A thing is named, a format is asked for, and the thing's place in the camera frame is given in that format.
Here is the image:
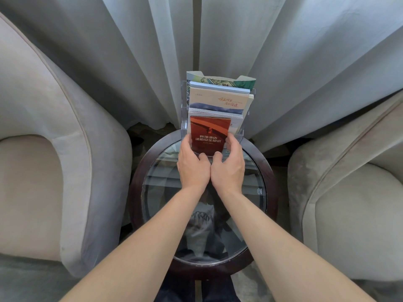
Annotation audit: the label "person's left hand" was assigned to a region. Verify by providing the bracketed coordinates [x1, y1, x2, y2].
[177, 133, 211, 190]

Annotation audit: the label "person's right hand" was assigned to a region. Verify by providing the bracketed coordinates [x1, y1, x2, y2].
[210, 133, 246, 195]

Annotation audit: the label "red booklet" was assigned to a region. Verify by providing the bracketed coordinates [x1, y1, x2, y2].
[190, 116, 232, 156]

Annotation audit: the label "person's left forearm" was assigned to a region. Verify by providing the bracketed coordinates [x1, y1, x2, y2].
[59, 185, 208, 302]

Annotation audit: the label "person's right forearm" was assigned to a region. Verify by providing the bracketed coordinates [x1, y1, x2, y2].
[217, 188, 377, 302]

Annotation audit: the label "stack of white leaflets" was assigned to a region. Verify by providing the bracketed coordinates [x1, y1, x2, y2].
[188, 107, 245, 136]

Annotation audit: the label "clear acrylic brochure holder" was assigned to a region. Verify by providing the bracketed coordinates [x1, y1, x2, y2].
[180, 80, 256, 146]

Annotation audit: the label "white brochure with blue band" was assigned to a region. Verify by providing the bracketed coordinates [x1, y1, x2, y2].
[188, 86, 254, 115]

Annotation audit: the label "green banknote print brochure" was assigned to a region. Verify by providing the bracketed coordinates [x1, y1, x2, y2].
[186, 71, 257, 91]

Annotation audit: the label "round dark wood glass table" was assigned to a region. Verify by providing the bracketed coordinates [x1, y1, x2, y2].
[128, 130, 279, 282]

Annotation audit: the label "pale grey curtain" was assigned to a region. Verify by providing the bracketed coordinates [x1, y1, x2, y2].
[198, 0, 403, 153]
[0, 0, 202, 131]

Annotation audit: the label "beige armchair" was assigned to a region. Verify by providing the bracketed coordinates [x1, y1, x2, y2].
[0, 12, 133, 279]
[287, 90, 403, 282]

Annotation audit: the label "person's dark trousers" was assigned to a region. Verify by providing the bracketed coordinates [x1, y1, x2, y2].
[154, 201, 250, 302]

